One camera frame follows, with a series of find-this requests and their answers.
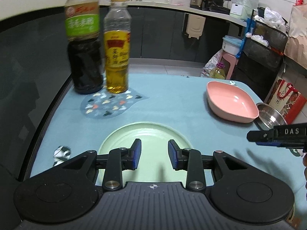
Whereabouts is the blue patterned tablecloth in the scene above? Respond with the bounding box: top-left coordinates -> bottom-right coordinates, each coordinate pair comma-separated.
30,73 -> 307,225

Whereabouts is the dark soy sauce bottle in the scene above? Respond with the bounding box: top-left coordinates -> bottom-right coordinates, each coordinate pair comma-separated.
64,0 -> 103,94

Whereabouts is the white water purifier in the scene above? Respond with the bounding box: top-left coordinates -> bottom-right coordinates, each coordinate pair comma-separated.
229,0 -> 259,21

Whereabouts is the pink plastic stool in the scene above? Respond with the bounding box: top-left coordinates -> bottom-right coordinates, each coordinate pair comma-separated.
219,51 -> 238,80

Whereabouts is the black countertop appliance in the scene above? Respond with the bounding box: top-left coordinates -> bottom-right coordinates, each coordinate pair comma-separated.
190,0 -> 230,15

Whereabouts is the person's right hand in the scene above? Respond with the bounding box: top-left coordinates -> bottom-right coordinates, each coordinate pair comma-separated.
303,154 -> 307,167

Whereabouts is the black storage rack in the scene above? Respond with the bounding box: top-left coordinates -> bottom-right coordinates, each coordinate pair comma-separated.
231,7 -> 288,101

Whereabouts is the large oil jug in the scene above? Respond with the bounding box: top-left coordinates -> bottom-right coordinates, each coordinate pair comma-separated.
209,62 -> 226,80

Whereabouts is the green plate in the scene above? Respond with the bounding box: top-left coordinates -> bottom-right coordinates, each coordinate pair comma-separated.
98,122 -> 192,184

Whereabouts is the stainless steel bowl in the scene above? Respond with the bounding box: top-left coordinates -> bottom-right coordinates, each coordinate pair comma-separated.
254,103 -> 287,130

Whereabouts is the red gift bag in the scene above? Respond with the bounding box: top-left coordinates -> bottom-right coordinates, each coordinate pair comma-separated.
267,77 -> 306,124

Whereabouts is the yellow oil bottle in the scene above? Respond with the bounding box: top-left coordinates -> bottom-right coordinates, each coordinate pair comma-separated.
104,0 -> 132,94

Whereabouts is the beige hanging bin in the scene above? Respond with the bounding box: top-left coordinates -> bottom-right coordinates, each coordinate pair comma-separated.
186,14 -> 205,39

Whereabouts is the pink oval bowl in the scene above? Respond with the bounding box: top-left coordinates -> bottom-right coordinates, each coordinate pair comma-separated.
207,81 -> 259,124

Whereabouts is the white lidded container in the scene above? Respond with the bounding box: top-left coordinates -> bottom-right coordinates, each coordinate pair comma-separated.
222,35 -> 243,56

